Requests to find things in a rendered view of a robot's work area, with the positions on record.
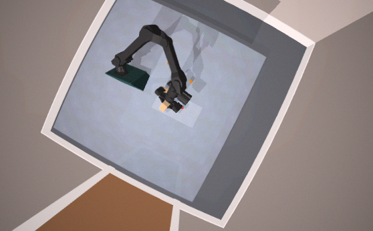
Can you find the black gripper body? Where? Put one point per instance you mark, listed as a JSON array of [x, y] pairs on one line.
[[160, 92]]

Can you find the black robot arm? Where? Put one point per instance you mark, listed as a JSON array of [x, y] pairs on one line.
[[177, 84]]

